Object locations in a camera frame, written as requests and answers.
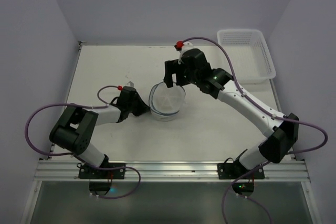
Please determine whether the white mesh laundry bag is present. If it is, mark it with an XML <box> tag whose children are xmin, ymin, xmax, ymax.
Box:
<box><xmin>148</xmin><ymin>82</ymin><xmax>186</xmax><ymax>122</ymax></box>

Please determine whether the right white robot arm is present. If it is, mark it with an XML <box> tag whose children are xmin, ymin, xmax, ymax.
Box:
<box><xmin>163</xmin><ymin>48</ymin><xmax>299</xmax><ymax>174</ymax></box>

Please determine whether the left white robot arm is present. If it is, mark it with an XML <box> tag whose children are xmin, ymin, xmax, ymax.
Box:
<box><xmin>49</xmin><ymin>86</ymin><xmax>150</xmax><ymax>169</ymax></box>

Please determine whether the white plastic basket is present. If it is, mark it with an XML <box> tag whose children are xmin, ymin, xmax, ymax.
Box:
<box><xmin>217</xmin><ymin>29</ymin><xmax>276</xmax><ymax>84</ymax></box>

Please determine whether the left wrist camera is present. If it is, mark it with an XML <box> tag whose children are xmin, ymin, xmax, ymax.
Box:
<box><xmin>126</xmin><ymin>81</ymin><xmax>135</xmax><ymax>88</ymax></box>

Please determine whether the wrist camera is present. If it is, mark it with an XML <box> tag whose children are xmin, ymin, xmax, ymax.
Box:
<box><xmin>126</xmin><ymin>81</ymin><xmax>135</xmax><ymax>88</ymax></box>
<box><xmin>174</xmin><ymin>41</ymin><xmax>194</xmax><ymax>65</ymax></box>

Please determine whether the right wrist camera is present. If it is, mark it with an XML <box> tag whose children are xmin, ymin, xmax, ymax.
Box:
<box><xmin>174</xmin><ymin>41</ymin><xmax>194</xmax><ymax>65</ymax></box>

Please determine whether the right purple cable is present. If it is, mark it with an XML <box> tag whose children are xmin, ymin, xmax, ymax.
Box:
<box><xmin>174</xmin><ymin>36</ymin><xmax>328</xmax><ymax>224</ymax></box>

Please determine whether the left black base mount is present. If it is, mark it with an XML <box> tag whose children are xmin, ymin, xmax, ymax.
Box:
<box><xmin>77</xmin><ymin>156</ymin><xmax>126</xmax><ymax>196</ymax></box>

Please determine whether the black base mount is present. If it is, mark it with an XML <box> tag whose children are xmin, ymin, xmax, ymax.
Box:
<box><xmin>217</xmin><ymin>150</ymin><xmax>265</xmax><ymax>197</ymax></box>
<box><xmin>77</xmin><ymin>156</ymin><xmax>126</xmax><ymax>196</ymax></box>

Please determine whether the aluminium mounting rail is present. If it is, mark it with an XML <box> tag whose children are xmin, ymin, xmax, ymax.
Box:
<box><xmin>34</xmin><ymin>160</ymin><xmax>310</xmax><ymax>182</ymax></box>

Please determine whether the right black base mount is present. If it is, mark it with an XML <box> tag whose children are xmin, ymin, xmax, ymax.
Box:
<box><xmin>217</xmin><ymin>150</ymin><xmax>265</xmax><ymax>197</ymax></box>

